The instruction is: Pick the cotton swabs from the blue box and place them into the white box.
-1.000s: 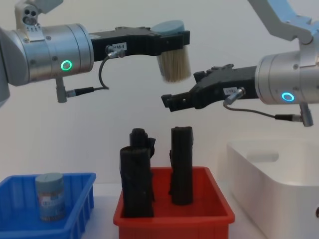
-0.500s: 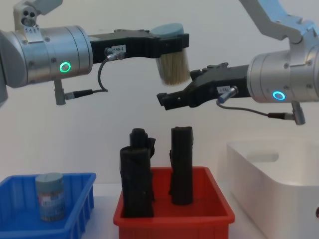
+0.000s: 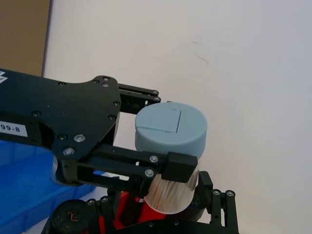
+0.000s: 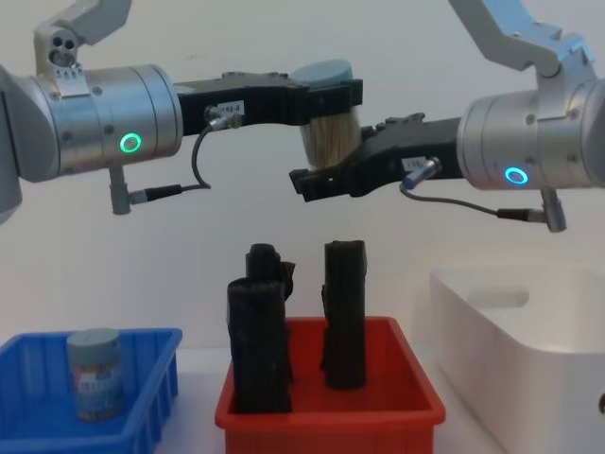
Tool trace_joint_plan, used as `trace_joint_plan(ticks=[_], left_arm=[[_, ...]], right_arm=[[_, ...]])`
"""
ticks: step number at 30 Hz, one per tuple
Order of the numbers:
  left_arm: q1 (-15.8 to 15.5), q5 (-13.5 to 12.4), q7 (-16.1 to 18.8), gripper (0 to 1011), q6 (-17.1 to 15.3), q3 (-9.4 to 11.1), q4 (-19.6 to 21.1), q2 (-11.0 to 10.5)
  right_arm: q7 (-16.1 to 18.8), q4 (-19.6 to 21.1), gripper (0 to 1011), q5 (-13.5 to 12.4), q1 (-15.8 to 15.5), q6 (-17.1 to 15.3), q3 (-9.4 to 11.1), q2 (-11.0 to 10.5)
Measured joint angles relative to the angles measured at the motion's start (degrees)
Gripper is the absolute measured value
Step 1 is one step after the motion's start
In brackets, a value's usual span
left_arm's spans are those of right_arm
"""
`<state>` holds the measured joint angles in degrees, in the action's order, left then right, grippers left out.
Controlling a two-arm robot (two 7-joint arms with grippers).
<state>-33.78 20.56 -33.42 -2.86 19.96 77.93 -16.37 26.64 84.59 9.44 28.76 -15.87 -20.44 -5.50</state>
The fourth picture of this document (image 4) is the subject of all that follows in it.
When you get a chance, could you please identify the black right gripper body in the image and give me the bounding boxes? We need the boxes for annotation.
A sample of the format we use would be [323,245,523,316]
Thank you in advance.
[348,115,468,199]

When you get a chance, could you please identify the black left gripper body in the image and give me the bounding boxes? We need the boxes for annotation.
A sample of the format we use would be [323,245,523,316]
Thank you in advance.
[175,70,309,138]

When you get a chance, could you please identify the toothpick jar with grey lid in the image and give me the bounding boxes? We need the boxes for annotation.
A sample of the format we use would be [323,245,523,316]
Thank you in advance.
[291,58,364,172]

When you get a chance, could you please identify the black rolled bag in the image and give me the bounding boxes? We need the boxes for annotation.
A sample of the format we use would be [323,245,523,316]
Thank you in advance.
[320,239,371,392]
[226,278,295,415]

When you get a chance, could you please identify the white plastic bin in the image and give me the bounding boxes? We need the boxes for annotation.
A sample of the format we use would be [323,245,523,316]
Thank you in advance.
[428,266,605,454]

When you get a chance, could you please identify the red plastic bin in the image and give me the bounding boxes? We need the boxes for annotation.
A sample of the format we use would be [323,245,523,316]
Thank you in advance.
[214,316,447,454]

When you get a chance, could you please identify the labelled toothpick jar grey lid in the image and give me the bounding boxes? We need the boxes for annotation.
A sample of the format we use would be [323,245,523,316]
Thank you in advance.
[65,327,126,423]

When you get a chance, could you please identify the blue plastic bin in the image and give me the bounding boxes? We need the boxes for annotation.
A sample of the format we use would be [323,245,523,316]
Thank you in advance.
[0,326,184,454]

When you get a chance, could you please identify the right gripper dark cable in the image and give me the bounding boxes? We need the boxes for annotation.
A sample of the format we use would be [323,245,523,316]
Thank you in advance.
[398,157,545,222]

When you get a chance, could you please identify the gripper dark cable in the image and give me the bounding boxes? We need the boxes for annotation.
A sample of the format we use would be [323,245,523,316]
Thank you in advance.
[129,105,245,205]
[398,157,545,222]

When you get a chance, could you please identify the left gripper dark cable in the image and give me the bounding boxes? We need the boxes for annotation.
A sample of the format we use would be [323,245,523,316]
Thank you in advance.
[129,105,245,205]

